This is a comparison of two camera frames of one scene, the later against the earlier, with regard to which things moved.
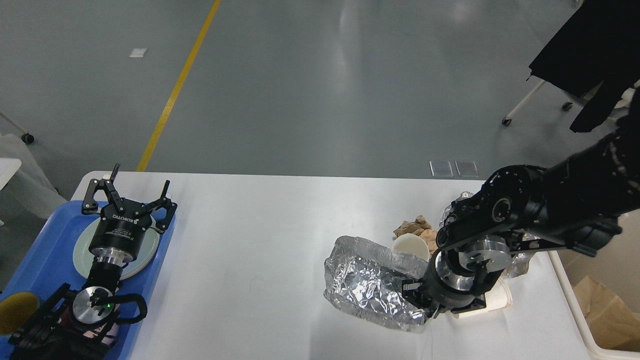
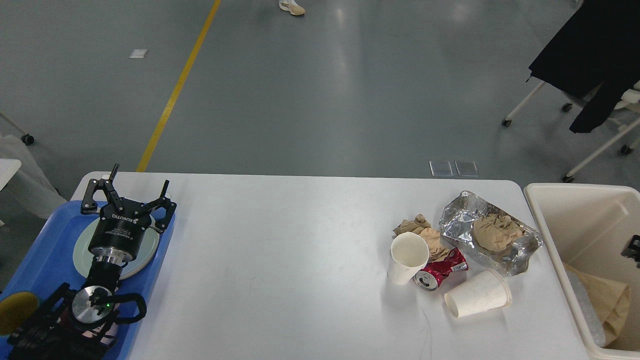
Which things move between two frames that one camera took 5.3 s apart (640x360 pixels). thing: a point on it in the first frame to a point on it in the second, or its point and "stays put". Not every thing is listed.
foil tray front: x=365 y=280 to x=589 y=306
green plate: x=84 y=260 stays put
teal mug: x=16 y=309 stays put
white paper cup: x=411 y=243 stays put
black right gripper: x=449 y=282 to x=633 y=251
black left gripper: x=119 y=235 stays put
